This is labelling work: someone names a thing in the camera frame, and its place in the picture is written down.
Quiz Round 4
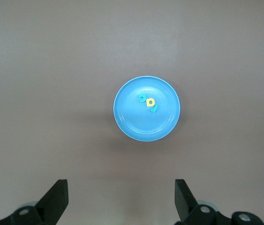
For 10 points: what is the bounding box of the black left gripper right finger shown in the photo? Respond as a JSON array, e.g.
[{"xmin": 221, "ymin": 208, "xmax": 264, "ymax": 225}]
[{"xmin": 175, "ymin": 179, "xmax": 264, "ymax": 225}]

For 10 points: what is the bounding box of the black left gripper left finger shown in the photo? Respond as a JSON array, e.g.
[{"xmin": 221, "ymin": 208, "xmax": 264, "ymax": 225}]
[{"xmin": 0, "ymin": 179, "xmax": 69, "ymax": 225}]

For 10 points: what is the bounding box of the blue plate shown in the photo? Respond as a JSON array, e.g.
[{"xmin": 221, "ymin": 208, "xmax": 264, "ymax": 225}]
[{"xmin": 112, "ymin": 75, "xmax": 181, "ymax": 143}]

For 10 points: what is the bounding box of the brown table cover mat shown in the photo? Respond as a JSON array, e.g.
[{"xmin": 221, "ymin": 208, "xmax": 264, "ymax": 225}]
[{"xmin": 0, "ymin": 0, "xmax": 264, "ymax": 225}]

